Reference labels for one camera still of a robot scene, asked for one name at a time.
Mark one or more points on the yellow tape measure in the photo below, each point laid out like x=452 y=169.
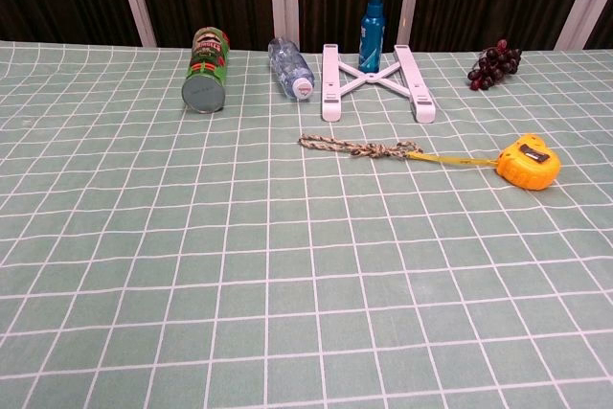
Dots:
x=527 y=169

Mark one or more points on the white folding laptop stand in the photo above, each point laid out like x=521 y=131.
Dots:
x=330 y=93

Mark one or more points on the clear plastic water bottle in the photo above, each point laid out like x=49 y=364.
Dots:
x=287 y=69

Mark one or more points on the green chips can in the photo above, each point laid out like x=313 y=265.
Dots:
x=206 y=69

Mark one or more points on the blue spray bottle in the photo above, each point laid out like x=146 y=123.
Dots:
x=372 y=40

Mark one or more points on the green checked tablecloth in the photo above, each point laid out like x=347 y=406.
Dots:
x=287 y=284

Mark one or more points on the dark purple grape bunch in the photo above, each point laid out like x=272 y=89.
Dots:
x=493 y=66

